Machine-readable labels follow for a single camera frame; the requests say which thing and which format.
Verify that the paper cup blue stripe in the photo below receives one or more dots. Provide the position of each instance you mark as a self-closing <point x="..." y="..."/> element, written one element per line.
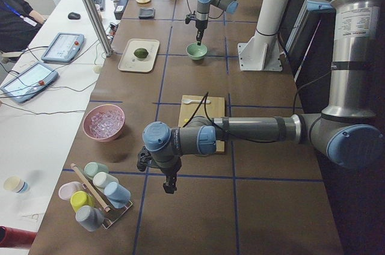
<point x="15" y="184"/>

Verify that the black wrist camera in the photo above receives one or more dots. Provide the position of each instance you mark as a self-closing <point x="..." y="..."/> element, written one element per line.
<point x="189" y="17"/>
<point x="143" y="158"/>

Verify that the white cup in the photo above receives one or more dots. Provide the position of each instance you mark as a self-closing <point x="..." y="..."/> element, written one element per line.
<point x="102" y="179"/>

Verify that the red object at edge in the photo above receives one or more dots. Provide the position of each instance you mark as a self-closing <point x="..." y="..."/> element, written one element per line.
<point x="16" y="238"/>

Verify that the teach pendant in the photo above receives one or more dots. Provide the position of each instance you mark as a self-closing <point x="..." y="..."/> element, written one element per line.
<point x="30" y="82"/>
<point x="63" y="48"/>

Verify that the grey folded cloth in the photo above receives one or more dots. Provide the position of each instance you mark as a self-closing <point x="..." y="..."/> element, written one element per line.
<point x="146" y="13"/>

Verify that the aluminium frame post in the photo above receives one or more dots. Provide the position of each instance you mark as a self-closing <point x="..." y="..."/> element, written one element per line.
<point x="98" y="27"/>

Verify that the white rabbit tray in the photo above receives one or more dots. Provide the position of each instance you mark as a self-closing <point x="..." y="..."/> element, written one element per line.
<point x="130" y="63"/>

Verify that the pink cup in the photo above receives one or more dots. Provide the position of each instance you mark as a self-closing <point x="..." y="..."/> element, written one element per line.
<point x="66" y="191"/>

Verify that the grey cup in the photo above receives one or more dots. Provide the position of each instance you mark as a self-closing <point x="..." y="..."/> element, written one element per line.
<point x="89" y="217"/>

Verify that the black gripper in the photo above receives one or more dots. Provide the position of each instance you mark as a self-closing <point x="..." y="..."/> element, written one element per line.
<point x="172" y="171"/>
<point x="200" y="25"/>

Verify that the near teach pendant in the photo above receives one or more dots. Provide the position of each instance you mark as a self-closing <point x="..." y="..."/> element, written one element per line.
<point x="30" y="82"/>

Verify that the far teach pendant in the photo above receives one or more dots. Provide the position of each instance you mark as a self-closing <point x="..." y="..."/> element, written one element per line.
<point x="63" y="48"/>

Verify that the yellow cup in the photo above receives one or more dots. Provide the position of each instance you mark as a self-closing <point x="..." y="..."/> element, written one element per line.
<point x="80" y="199"/>

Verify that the pink bowl with ice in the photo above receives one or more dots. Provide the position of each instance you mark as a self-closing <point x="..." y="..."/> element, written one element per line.
<point x="104" y="123"/>

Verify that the black box with label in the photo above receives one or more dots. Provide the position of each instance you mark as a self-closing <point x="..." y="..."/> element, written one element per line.
<point x="119" y="8"/>

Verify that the light green bowl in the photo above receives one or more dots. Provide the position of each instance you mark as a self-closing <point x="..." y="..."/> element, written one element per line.
<point x="196" y="51"/>

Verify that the pale green cup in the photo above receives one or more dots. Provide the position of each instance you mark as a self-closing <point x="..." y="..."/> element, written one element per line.
<point x="92" y="168"/>

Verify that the seated person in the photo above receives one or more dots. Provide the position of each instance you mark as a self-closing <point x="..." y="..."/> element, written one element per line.
<point x="19" y="25"/>

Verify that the white plastic spoon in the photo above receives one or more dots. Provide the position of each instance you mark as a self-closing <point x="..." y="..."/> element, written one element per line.
<point x="188" y="101"/>

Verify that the green avocado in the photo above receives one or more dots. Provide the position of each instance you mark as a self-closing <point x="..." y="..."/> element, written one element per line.
<point x="141" y="53"/>

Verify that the metal cup rack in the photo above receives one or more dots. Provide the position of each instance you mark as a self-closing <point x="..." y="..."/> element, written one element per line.
<point x="111" y="217"/>

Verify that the black computer mouse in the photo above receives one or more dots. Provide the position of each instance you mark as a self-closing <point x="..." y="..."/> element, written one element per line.
<point x="73" y="16"/>

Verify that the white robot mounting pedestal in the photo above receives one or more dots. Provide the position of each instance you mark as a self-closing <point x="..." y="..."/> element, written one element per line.
<point x="261" y="52"/>

